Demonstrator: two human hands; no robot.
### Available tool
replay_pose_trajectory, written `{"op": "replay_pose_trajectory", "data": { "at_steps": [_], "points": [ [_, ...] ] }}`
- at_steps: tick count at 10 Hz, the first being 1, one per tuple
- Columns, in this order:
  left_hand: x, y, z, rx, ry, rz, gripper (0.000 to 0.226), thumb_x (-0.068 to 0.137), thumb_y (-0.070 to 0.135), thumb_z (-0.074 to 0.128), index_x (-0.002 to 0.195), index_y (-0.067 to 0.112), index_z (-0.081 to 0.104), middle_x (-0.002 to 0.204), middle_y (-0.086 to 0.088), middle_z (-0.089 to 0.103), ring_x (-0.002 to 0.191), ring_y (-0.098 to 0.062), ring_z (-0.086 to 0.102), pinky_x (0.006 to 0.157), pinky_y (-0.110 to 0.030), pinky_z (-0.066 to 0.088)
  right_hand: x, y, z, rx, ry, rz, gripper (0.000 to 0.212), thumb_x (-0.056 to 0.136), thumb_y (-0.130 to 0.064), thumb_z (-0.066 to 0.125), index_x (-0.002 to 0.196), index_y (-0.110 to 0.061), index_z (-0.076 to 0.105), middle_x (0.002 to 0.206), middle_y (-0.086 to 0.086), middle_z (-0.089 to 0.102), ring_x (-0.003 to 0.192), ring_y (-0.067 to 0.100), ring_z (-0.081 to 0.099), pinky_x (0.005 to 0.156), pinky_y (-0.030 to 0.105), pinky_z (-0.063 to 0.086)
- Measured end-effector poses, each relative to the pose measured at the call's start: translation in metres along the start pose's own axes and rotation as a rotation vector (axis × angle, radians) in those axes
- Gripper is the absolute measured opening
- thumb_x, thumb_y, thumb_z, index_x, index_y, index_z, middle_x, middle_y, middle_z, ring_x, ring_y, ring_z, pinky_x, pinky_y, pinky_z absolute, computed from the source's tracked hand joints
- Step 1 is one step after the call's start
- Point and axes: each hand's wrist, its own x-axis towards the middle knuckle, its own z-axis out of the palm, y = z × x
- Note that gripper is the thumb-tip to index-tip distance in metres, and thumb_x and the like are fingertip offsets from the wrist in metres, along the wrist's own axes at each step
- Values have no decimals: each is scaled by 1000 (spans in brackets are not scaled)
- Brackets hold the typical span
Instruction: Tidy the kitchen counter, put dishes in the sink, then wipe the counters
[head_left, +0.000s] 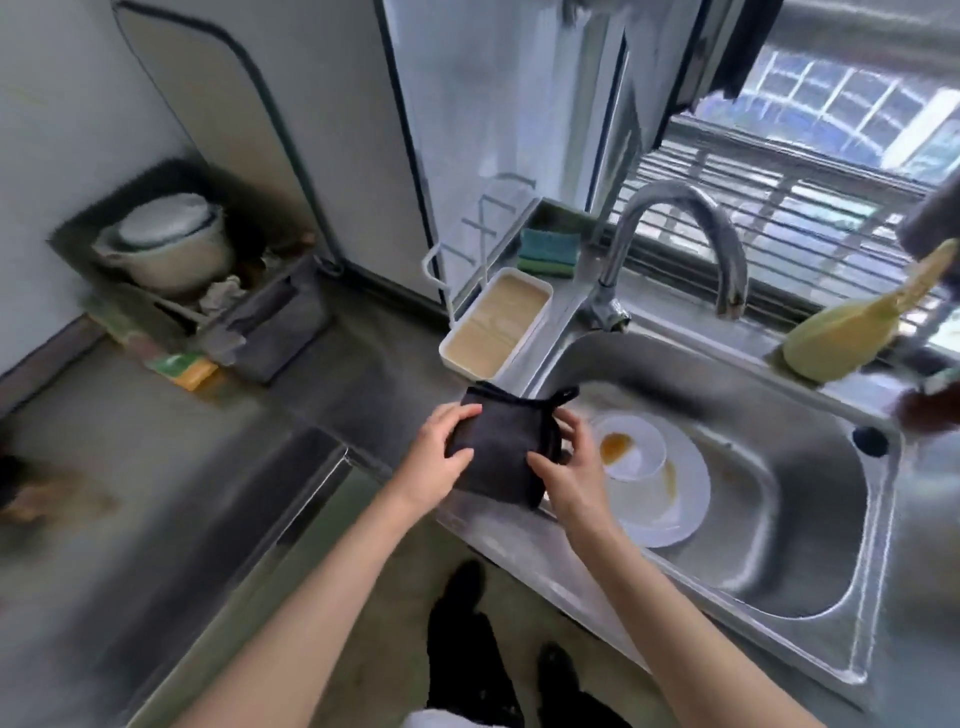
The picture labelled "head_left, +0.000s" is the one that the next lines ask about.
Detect window security grille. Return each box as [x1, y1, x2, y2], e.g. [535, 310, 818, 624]
[622, 44, 960, 340]

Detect green scouring sponge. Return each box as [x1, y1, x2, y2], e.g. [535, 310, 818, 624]
[517, 227, 583, 280]

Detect black patterned trousers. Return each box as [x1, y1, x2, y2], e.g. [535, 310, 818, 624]
[425, 599, 636, 728]

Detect grey hanging cloth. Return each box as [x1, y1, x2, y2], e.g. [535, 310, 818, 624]
[896, 179, 960, 262]

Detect person's right forearm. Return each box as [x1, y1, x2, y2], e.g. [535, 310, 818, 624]
[566, 515, 826, 728]

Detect pale green cabinet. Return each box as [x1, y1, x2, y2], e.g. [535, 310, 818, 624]
[127, 449, 393, 728]

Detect cream lidded pot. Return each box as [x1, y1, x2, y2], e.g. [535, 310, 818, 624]
[92, 192, 236, 296]

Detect white shirt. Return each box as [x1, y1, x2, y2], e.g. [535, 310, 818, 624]
[401, 708, 483, 728]

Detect grey dark-rimmed cutting board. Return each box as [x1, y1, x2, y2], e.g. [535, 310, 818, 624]
[112, 0, 348, 276]

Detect yellow dish soap bottle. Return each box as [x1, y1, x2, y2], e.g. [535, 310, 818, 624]
[781, 238, 960, 383]

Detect white plate with sauce stain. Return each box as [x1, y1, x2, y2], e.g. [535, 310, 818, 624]
[592, 416, 712, 550]

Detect person's left hand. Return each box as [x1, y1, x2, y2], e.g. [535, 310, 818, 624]
[389, 402, 486, 517]

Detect stainless steel sink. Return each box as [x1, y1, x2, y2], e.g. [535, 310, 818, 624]
[517, 307, 906, 688]

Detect dark blue towel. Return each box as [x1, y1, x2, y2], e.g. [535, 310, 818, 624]
[444, 380, 581, 513]

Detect person's right hand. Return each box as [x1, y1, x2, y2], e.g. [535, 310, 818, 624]
[527, 407, 621, 538]

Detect deep steel bin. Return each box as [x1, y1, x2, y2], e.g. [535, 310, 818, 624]
[48, 157, 336, 386]

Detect brown liquid spray bottle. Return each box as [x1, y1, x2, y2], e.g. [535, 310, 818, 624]
[888, 359, 960, 442]

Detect person's left forearm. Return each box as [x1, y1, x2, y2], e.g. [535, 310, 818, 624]
[176, 487, 453, 728]

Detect crumpled aluminium foil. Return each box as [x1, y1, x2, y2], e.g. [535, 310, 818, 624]
[197, 275, 250, 316]

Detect white caddy with wooden top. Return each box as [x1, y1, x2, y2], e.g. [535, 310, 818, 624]
[421, 239, 556, 382]

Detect curved chrome faucet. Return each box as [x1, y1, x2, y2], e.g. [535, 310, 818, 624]
[577, 179, 751, 336]

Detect black shoe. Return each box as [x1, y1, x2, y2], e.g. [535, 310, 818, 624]
[434, 558, 488, 625]
[536, 643, 580, 700]

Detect small white bowl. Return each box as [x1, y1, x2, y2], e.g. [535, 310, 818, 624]
[592, 413, 669, 484]

